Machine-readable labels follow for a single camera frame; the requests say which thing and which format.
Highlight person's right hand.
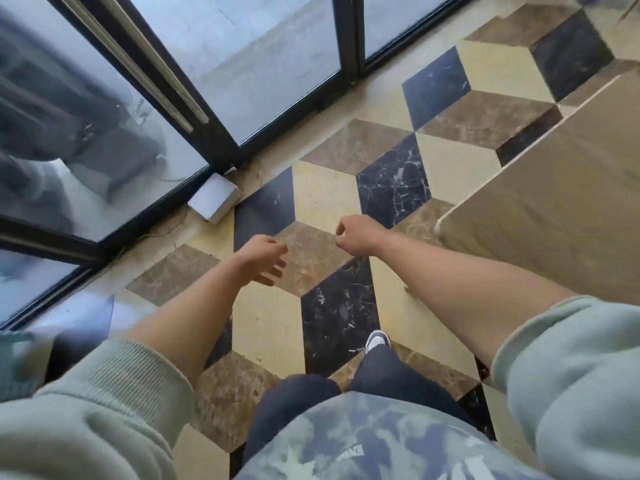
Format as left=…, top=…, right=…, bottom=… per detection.
left=334, top=215, right=397, bottom=257

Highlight person's left hand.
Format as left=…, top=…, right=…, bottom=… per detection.
left=234, top=235, right=290, bottom=288

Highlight person's left forearm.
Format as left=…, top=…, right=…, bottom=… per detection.
left=125, top=255, right=251, bottom=390

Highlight person's right forearm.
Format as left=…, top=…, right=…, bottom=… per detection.
left=372, top=232, right=582, bottom=368

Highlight white rectangular box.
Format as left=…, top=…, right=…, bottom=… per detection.
left=187, top=173, right=243, bottom=225

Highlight white grey sneaker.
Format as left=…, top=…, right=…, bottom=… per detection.
left=364, top=330, right=392, bottom=357

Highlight dark navy trousers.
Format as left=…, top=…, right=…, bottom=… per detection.
left=242, top=344, right=478, bottom=466

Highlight black framed glass door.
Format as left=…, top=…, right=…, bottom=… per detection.
left=0, top=0, right=481, bottom=331

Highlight blue tie-dye shirt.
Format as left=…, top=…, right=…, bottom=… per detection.
left=234, top=392, right=553, bottom=480

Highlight beige stone counter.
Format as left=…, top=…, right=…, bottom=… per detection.
left=435, top=69, right=640, bottom=306

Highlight light green sweatshirt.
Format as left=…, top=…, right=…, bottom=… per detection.
left=0, top=295, right=640, bottom=480

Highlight long metal door handle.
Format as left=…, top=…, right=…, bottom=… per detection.
left=59, top=0, right=210, bottom=135

